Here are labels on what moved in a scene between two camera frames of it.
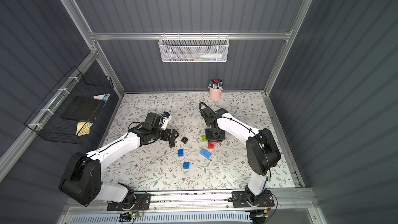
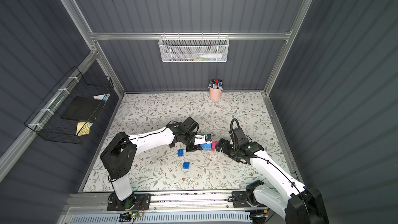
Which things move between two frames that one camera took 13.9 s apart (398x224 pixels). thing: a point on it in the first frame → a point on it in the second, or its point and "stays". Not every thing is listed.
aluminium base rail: [302, 199] stays
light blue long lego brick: [205, 153] → [206, 146]
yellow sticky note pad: [83, 128] stays
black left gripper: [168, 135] → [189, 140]
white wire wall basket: [194, 49] stays
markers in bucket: [215, 83] stays
